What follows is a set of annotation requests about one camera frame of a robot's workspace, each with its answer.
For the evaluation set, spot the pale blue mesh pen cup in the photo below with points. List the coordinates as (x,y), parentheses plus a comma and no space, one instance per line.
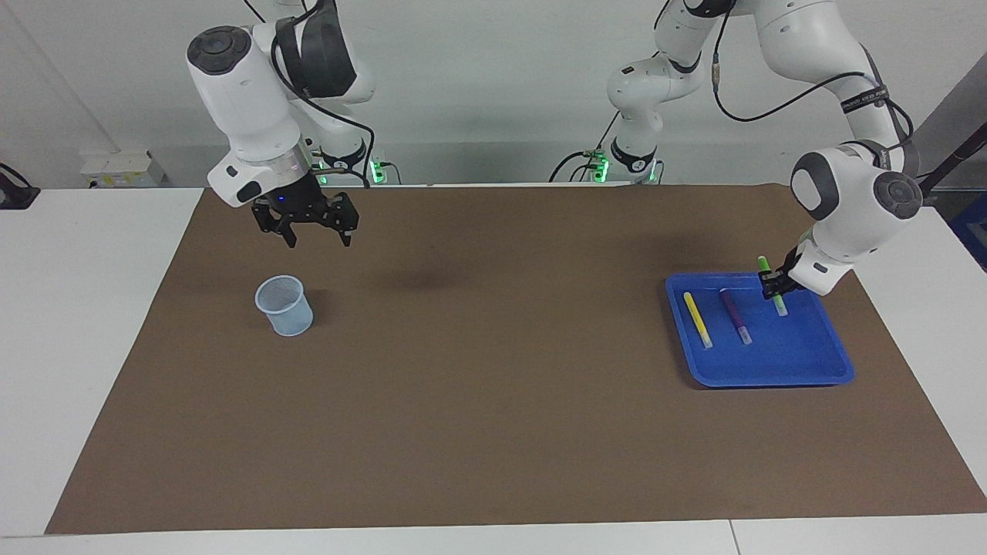
(287,312)

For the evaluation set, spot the black table clamp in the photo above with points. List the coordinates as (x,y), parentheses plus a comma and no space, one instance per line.
(15,196)

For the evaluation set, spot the white wall socket box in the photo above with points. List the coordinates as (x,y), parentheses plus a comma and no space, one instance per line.
(119,166)

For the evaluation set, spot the purple highlighter pen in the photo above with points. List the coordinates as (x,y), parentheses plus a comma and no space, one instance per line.
(734,314)

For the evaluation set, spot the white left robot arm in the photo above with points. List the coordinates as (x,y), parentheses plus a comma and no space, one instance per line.
(848,208)

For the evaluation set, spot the blue plastic tray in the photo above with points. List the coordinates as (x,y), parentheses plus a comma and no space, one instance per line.
(794,354)

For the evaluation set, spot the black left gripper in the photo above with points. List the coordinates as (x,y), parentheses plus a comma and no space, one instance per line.
(794,271)

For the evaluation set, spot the blue crate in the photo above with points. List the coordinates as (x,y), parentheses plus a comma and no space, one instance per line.
(973,231)

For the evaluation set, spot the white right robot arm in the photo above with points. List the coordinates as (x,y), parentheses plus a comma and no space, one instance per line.
(239,100)

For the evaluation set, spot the green highlighter pen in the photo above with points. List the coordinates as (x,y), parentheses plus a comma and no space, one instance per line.
(781,307)

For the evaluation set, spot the brown table mat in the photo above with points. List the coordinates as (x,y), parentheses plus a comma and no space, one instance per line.
(493,424)

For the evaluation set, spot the black stand pole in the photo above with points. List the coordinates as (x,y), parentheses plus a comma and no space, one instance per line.
(952,158)

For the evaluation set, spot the yellow highlighter pen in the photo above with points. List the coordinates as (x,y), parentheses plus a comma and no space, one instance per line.
(698,320)

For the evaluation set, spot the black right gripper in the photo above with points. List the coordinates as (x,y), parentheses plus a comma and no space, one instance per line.
(297,200)

